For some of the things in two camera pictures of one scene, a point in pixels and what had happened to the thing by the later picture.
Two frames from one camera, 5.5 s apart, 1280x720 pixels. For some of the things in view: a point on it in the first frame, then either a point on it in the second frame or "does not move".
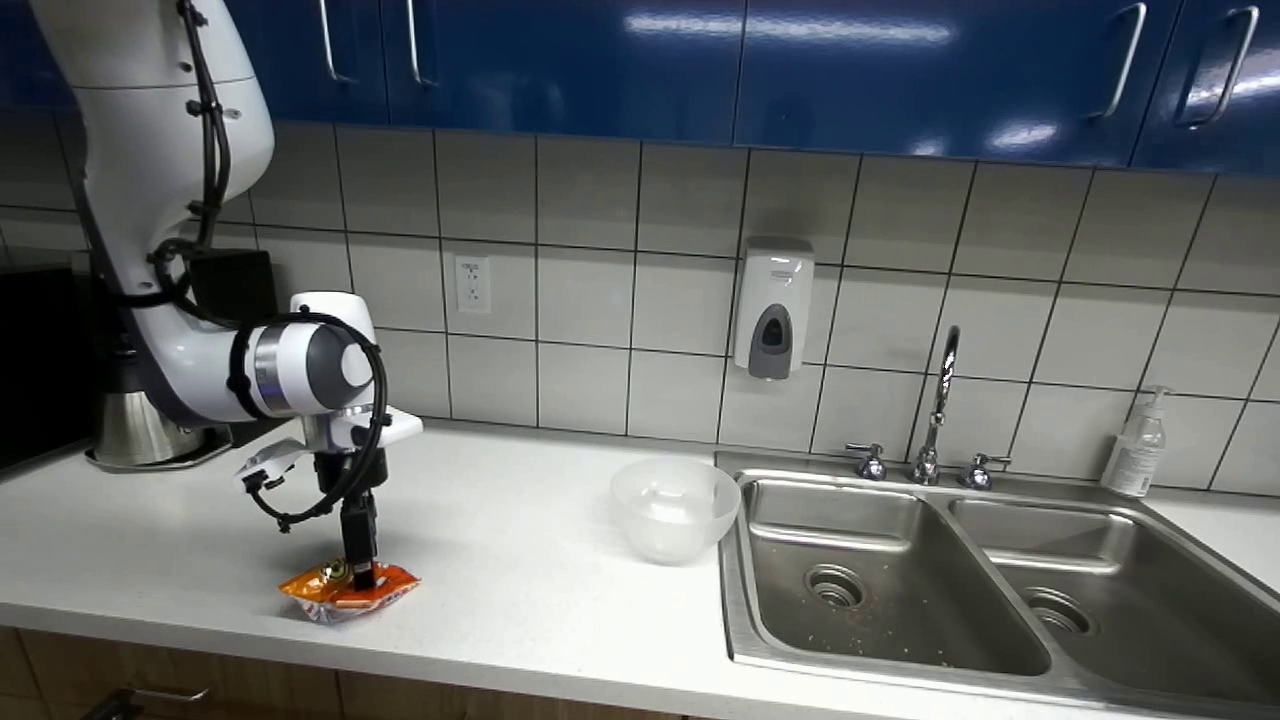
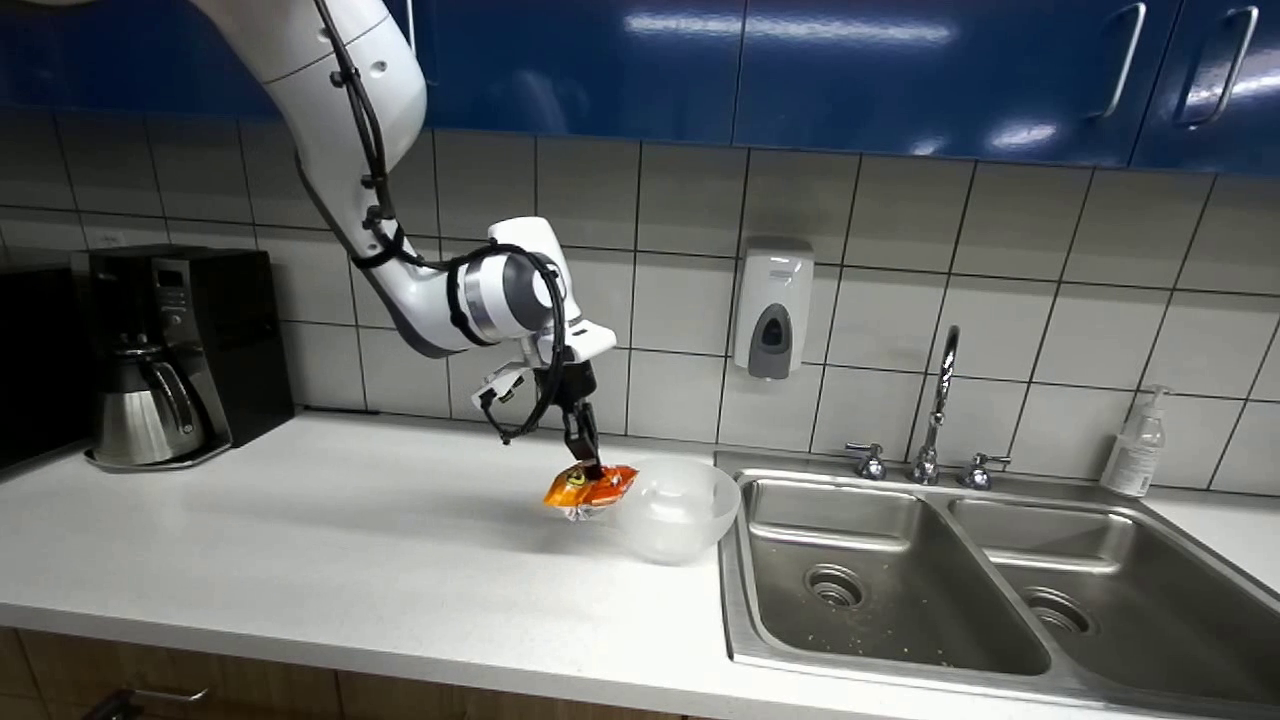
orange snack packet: x=326 y=594 -> x=582 y=491
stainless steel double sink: x=987 y=571 does not move
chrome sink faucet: x=873 y=463 does not move
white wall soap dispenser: x=778 y=299 does not move
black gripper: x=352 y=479 -> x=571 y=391
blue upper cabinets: x=1181 y=85 does not move
